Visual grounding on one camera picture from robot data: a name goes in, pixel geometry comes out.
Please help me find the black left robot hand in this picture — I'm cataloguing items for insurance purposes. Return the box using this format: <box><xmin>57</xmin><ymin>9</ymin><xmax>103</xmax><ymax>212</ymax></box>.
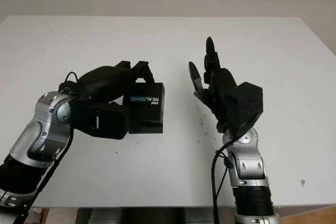
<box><xmin>59</xmin><ymin>60</ymin><xmax>155</xmax><ymax>104</ymax></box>

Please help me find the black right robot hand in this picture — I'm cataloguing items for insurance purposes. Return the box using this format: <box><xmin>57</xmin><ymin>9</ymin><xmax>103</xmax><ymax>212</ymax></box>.
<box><xmin>188</xmin><ymin>36</ymin><xmax>238</xmax><ymax>133</ymax></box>

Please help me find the black RealSense box lid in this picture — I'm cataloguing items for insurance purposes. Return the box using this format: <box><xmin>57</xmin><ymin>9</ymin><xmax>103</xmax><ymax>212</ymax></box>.
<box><xmin>128</xmin><ymin>82</ymin><xmax>165</xmax><ymax>125</ymax></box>

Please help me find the dark grey robot torso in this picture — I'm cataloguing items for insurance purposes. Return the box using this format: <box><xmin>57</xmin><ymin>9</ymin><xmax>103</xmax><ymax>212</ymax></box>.
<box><xmin>76</xmin><ymin>207</ymin><xmax>237</xmax><ymax>224</ymax></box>

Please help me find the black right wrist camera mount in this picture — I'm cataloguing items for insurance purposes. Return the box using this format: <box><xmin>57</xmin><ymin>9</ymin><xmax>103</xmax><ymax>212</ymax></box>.
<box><xmin>225</xmin><ymin>82</ymin><xmax>264</xmax><ymax>138</ymax></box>

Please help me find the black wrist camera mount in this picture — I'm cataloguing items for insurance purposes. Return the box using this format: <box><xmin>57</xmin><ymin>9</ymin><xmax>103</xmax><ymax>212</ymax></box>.
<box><xmin>225</xmin><ymin>82</ymin><xmax>264</xmax><ymax>138</ymax></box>
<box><xmin>69</xmin><ymin>100</ymin><xmax>131</xmax><ymax>140</ymax></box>

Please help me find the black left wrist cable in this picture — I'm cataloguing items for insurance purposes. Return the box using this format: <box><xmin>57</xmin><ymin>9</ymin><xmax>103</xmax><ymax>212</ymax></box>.
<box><xmin>13</xmin><ymin>71</ymin><xmax>79</xmax><ymax>224</ymax></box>

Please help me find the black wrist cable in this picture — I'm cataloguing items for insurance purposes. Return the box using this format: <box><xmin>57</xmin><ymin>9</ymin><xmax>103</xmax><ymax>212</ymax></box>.
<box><xmin>211</xmin><ymin>140</ymin><xmax>233</xmax><ymax>224</ymax></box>
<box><xmin>13</xmin><ymin>71</ymin><xmax>79</xmax><ymax>224</ymax></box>

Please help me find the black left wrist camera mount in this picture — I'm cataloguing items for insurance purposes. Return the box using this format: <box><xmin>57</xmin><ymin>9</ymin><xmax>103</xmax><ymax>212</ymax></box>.
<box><xmin>69</xmin><ymin>100</ymin><xmax>131</xmax><ymax>140</ymax></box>

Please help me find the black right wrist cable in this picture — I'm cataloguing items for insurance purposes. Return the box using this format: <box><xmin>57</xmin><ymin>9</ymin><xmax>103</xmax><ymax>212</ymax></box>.
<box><xmin>211</xmin><ymin>140</ymin><xmax>233</xmax><ymax>224</ymax></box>

